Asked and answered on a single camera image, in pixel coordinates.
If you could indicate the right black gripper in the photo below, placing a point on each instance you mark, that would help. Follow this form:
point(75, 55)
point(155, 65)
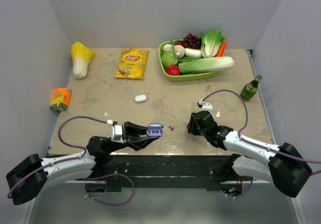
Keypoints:
point(191, 126)

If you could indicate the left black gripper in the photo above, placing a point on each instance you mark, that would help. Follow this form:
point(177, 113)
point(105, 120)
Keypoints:
point(130, 132)

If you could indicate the purple earbud charging case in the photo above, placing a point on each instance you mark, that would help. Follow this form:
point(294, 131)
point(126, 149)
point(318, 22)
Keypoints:
point(155, 130)

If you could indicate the white earbud charging case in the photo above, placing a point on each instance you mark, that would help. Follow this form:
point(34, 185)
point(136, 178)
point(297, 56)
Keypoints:
point(140, 98)

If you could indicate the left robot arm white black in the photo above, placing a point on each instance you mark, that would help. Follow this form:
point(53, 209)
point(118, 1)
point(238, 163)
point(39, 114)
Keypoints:
point(35, 174)

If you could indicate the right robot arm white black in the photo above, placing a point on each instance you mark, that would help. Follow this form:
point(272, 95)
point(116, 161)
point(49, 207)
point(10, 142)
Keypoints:
point(282, 165)

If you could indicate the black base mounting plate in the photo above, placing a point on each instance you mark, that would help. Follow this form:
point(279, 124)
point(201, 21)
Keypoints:
point(190, 172)

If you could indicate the green plastic basket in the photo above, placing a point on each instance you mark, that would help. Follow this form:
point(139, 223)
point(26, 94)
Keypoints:
point(180, 78)

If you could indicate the long green white cabbage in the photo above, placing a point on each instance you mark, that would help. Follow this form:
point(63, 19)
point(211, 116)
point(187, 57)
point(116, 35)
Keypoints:
point(205, 65)

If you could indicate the green Perrier bottle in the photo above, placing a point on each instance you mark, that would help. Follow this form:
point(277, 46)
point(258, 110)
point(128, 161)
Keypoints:
point(250, 89)

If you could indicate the white radish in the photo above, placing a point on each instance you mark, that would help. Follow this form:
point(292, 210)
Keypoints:
point(193, 53)

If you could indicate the round green cabbage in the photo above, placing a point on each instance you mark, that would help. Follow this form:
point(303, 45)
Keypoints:
point(168, 59)

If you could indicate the yellow Lays chips bag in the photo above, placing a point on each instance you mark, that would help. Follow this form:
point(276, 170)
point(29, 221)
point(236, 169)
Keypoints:
point(132, 63)

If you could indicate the orange carrot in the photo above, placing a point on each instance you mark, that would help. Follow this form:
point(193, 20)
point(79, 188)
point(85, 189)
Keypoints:
point(221, 49)

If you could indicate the white mushroom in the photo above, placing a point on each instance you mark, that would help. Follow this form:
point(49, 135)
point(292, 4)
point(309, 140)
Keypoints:
point(178, 49)

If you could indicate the green lettuce head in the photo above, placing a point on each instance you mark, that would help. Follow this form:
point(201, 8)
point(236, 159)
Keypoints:
point(211, 43)

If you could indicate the dark red grape bunch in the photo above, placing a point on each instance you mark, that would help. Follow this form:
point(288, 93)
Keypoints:
point(191, 41)

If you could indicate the orange juice carton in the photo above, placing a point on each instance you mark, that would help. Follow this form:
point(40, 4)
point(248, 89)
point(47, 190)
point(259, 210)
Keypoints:
point(60, 99)

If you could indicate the yellow napa cabbage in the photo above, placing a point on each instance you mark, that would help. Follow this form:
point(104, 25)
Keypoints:
point(81, 57)

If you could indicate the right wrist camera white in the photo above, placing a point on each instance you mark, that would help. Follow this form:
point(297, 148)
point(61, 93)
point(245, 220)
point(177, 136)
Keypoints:
point(205, 106)

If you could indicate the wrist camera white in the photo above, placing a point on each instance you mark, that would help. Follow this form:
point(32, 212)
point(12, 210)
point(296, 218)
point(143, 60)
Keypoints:
point(205, 106)
point(116, 132)

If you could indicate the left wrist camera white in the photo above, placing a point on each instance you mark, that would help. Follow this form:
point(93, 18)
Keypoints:
point(116, 132)

